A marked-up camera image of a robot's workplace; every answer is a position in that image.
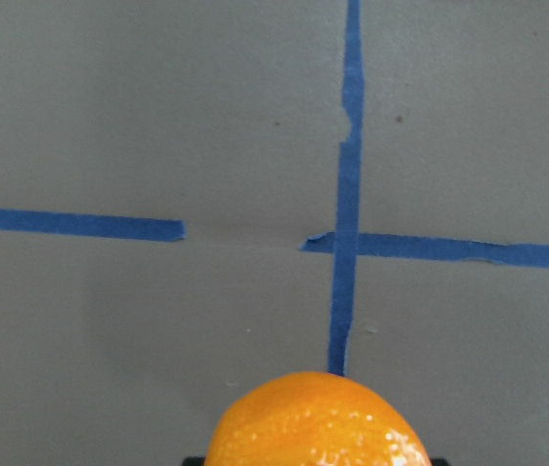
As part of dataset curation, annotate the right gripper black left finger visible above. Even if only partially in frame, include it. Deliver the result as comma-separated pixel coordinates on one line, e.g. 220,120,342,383
181,456,206,466

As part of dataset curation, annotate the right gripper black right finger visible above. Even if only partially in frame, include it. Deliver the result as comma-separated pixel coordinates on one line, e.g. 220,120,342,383
431,458,449,466

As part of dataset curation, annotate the orange fruit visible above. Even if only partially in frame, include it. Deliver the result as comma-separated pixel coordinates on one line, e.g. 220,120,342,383
205,372,431,465

